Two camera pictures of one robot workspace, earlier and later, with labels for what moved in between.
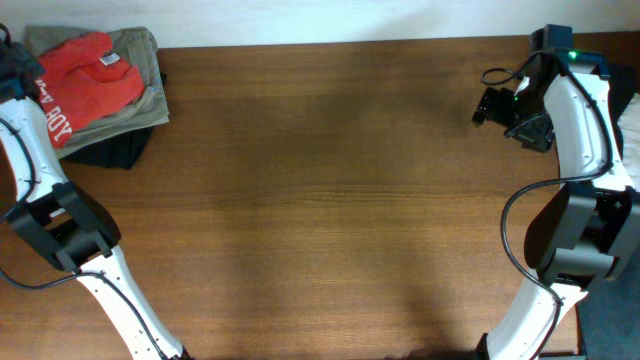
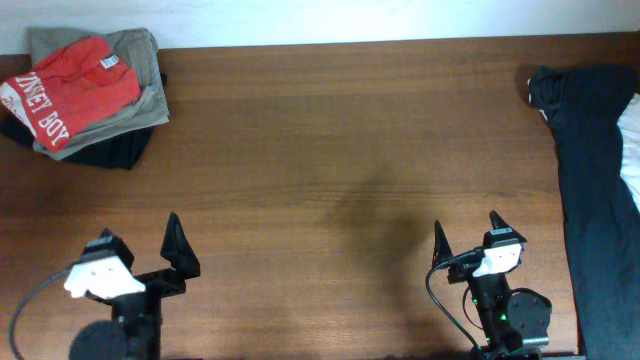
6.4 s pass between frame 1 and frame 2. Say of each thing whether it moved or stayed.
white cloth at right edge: stayed
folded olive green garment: stayed
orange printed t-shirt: stayed
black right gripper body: moved
